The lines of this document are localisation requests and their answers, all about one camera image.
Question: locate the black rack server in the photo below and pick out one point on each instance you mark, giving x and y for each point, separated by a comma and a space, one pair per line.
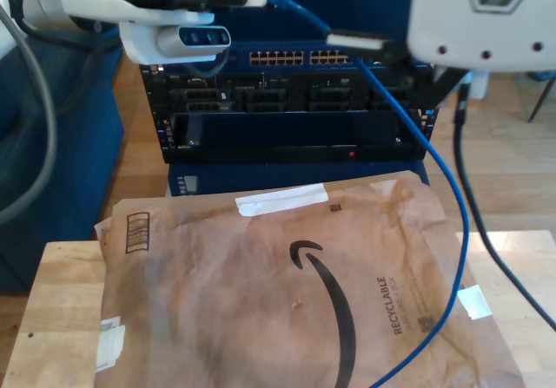
299, 86

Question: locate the chair with blue fabric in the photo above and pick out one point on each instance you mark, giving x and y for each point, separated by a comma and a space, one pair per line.
540, 100

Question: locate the black perforated rack upright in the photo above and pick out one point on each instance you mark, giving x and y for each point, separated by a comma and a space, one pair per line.
430, 123
158, 114

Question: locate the black rack shelf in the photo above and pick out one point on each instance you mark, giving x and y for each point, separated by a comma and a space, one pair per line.
282, 153

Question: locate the blue equipment case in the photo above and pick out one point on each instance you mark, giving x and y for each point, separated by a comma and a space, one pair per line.
260, 177

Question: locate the blue sofa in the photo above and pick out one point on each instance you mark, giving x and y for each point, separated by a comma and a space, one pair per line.
65, 166

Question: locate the white tape strip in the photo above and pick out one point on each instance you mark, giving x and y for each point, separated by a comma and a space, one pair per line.
278, 199

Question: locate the brown paper mailer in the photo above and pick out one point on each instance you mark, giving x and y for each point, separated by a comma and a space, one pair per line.
217, 275

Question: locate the white square sticker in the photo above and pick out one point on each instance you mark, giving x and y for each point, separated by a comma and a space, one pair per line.
475, 303

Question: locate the white shipping label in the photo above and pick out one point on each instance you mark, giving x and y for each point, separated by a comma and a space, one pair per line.
110, 344

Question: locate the blue network switch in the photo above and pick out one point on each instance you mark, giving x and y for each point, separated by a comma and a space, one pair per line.
360, 1

